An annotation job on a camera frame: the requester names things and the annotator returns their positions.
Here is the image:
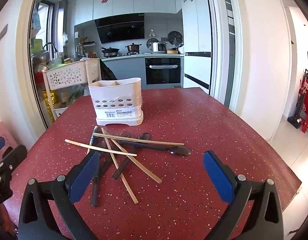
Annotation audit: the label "green plastic board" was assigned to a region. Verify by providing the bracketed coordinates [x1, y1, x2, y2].
[31, 39, 43, 54]

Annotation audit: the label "black range hood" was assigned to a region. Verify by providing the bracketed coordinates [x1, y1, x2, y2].
[95, 13, 145, 44]

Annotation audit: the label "white spice rack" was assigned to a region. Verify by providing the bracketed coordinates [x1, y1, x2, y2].
[83, 41, 98, 58]

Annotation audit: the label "large round wall trivet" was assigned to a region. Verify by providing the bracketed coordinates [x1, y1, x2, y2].
[168, 30, 184, 44]

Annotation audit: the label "steel cooking pot with lid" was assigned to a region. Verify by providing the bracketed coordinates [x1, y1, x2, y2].
[125, 43, 142, 53]

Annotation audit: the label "kitchen faucet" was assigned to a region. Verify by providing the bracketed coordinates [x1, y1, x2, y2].
[43, 42, 59, 59]

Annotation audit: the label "dark handled metal spoon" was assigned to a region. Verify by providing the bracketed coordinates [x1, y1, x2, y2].
[112, 132, 151, 180]
[91, 130, 132, 207]
[90, 129, 107, 160]
[116, 139, 192, 157]

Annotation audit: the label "black plastic bag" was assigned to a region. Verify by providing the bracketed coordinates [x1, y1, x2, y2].
[99, 59, 118, 82]

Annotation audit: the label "white upper cabinets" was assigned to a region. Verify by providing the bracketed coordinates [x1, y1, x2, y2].
[74, 0, 183, 27]

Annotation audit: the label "white plastic basket cart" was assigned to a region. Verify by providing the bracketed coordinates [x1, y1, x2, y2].
[43, 58, 102, 123]

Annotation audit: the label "grey lower cabinets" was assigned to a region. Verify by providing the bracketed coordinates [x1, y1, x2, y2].
[100, 55, 147, 89]

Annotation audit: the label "white refrigerator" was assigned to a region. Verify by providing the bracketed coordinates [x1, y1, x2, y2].
[180, 0, 212, 94]

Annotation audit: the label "steel sink pot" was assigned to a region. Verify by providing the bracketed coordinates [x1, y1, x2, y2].
[31, 51, 50, 68]

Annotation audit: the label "yellow oil bottle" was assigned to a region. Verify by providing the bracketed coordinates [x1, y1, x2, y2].
[43, 89, 61, 120]

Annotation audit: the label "wooden chopstick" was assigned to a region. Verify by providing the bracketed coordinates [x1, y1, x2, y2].
[86, 126, 99, 155]
[65, 139, 138, 157]
[93, 133, 185, 146]
[101, 127, 139, 204]
[105, 130, 162, 184]

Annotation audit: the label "white plastic utensil holder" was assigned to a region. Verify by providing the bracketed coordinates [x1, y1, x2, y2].
[88, 78, 144, 126]

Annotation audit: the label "pink stool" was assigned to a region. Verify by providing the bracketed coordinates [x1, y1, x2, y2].
[0, 121, 19, 165]

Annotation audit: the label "glass kettle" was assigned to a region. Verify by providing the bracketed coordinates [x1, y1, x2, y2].
[76, 43, 86, 58]

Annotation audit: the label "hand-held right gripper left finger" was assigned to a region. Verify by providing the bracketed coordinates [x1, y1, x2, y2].
[18, 151, 101, 240]

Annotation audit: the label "red decorations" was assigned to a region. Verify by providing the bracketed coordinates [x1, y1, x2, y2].
[287, 70, 308, 133]

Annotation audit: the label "black wok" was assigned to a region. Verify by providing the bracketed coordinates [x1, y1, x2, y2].
[101, 47, 120, 58]

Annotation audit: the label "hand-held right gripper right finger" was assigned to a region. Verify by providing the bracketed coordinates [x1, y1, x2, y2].
[203, 151, 284, 240]

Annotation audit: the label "black built-in oven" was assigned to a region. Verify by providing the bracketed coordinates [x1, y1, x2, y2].
[145, 57, 182, 85]

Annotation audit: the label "silver rice cooker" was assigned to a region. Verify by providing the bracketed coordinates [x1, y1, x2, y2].
[149, 42, 167, 54]

